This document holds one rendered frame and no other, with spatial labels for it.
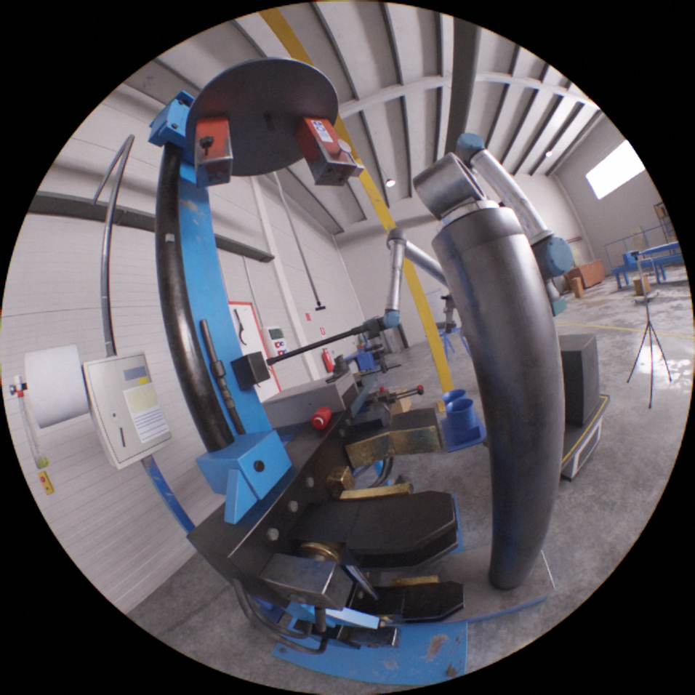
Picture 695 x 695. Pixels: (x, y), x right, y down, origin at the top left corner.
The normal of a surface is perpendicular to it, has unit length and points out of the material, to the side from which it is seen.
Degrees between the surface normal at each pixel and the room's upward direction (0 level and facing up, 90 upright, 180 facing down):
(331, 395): 90
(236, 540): 0
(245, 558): 90
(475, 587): 0
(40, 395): 109
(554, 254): 95
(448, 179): 98
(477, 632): 0
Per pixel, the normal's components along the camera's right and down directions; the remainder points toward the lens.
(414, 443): -0.49, 0.20
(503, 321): -0.66, 0.26
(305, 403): -0.26, 0.13
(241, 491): 0.90, -0.31
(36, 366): 0.75, -0.60
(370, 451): -0.02, 0.04
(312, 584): -0.33, -0.94
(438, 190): -0.59, 0.58
